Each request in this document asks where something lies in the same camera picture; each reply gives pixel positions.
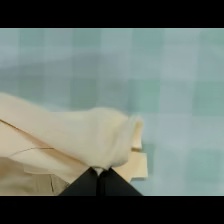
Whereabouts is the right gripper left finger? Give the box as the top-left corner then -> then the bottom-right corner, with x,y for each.
58,166 -> 100,197

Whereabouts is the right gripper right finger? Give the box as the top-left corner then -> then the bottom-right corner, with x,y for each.
98,167 -> 143,197

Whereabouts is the cream yellow shirt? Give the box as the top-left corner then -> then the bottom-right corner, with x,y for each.
0,91 -> 149,197

